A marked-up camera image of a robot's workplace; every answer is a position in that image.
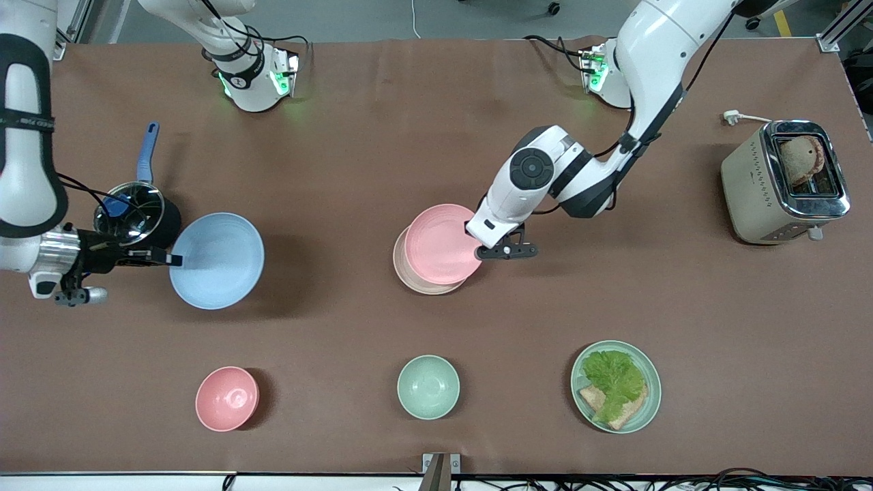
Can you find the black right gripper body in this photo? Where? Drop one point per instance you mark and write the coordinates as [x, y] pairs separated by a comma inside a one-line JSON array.
[[97, 249]]

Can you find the light blue shallow bowl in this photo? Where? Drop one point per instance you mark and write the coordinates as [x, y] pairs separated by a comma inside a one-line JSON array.
[[218, 266]]

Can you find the pink shallow bowl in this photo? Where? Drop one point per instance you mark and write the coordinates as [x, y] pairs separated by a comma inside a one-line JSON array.
[[440, 245]]

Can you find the glass lid with blue knob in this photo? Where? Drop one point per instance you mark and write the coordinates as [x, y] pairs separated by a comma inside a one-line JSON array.
[[140, 204]]

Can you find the beige shallow bowl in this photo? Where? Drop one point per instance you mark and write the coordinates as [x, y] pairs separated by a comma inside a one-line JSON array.
[[400, 268]]

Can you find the pink deep bowl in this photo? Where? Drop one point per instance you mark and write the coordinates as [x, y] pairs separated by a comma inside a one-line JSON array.
[[225, 402]]

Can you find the green lettuce leaf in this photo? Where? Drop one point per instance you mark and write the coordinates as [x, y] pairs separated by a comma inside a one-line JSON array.
[[614, 375]]

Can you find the green deep bowl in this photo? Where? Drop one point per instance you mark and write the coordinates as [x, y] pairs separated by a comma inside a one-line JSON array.
[[428, 387]]

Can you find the green flat plate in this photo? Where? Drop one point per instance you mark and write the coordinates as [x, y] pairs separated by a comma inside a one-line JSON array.
[[653, 392]]

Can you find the brown bread slice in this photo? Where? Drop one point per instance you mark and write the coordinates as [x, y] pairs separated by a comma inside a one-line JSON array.
[[634, 409]]

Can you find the beige chrome toaster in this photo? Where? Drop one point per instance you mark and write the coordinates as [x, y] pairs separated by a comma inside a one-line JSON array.
[[750, 204]]

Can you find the brown toast slice in toaster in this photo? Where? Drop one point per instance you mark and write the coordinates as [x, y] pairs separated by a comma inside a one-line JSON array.
[[801, 160]]

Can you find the aluminium frame profile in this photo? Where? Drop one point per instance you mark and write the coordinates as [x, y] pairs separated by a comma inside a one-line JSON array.
[[829, 42], [61, 48]]

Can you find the metal bracket clamp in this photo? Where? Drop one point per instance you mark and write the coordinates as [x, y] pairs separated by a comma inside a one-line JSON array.
[[440, 474]]

